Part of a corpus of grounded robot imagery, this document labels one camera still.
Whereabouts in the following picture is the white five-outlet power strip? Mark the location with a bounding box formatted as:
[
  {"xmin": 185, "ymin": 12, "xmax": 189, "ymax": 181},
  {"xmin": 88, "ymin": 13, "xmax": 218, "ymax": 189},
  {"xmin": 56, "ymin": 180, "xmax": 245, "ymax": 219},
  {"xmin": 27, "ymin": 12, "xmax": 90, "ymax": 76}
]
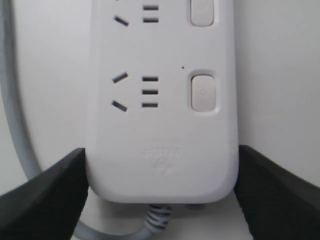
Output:
[{"xmin": 85, "ymin": 0, "xmax": 239, "ymax": 204}]

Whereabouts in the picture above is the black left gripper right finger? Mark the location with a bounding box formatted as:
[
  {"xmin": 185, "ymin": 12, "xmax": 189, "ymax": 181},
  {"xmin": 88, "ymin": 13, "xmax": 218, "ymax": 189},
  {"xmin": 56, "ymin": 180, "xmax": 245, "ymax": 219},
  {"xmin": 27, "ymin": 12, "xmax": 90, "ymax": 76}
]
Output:
[{"xmin": 234, "ymin": 145, "xmax": 320, "ymax": 240}]

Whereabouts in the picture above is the grey power cable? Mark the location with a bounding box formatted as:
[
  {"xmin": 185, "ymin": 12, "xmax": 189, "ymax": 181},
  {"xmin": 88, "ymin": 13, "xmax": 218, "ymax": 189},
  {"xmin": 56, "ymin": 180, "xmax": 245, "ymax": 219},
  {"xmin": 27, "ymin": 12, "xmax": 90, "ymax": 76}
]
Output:
[{"xmin": 0, "ymin": 0, "xmax": 173, "ymax": 240}]

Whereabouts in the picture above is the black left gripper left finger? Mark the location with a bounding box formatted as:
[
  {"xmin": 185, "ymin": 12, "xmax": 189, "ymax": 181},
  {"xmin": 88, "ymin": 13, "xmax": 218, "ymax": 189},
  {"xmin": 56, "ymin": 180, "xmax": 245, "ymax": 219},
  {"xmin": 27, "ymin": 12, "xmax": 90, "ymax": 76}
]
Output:
[{"xmin": 0, "ymin": 148, "xmax": 88, "ymax": 240}]

